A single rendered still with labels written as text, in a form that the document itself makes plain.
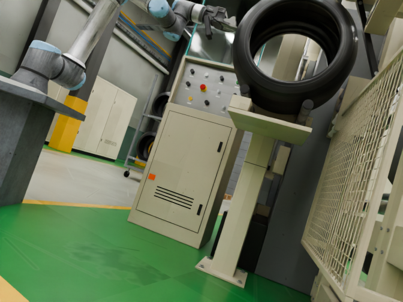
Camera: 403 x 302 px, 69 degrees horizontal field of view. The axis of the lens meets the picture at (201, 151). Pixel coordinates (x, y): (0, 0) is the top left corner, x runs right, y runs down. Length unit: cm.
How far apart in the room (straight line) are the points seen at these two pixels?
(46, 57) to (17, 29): 782
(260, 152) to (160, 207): 83
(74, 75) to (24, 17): 785
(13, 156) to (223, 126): 124
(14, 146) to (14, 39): 797
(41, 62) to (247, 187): 130
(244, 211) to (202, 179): 48
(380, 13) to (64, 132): 619
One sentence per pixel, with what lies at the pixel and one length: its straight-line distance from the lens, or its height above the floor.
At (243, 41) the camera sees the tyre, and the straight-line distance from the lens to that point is 145.
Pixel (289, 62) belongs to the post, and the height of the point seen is 123.
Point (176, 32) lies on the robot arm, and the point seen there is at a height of 113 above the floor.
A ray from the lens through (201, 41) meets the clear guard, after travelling 232.
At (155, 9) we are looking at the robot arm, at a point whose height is 115.
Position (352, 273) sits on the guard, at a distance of 81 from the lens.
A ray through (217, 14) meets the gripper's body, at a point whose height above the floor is 128.
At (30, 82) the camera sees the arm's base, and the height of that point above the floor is 66.
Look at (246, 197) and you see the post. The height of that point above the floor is 43.
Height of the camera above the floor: 48
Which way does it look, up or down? 4 degrees up
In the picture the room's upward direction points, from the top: 18 degrees clockwise
